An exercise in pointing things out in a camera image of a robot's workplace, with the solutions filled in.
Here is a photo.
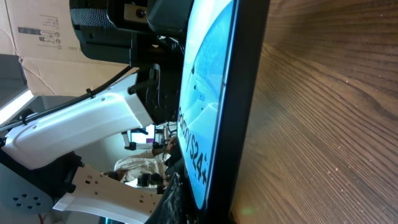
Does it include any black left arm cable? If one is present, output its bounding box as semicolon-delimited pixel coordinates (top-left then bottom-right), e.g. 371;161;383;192
0;64;134;133

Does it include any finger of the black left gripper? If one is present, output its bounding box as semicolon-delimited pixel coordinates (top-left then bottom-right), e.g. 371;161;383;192
147;0;193;37

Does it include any brown cardboard box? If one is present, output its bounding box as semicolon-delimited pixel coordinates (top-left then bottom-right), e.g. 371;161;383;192
1;0;127;96

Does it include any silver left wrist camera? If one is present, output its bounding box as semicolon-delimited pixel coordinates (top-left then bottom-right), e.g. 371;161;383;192
124;4;148;24

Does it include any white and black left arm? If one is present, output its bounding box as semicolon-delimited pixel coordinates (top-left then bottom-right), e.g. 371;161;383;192
1;1;193;223

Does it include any blue Galaxy smartphone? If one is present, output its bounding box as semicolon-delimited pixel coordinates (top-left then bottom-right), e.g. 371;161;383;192
177;0;270;223

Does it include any person in white shirt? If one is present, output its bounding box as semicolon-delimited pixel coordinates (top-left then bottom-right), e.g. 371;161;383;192
102;136;182;184

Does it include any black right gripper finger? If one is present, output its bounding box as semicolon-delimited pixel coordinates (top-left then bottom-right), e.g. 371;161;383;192
145;173;195;224

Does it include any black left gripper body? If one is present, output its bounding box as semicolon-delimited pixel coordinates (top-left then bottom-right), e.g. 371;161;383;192
129;34;183;124

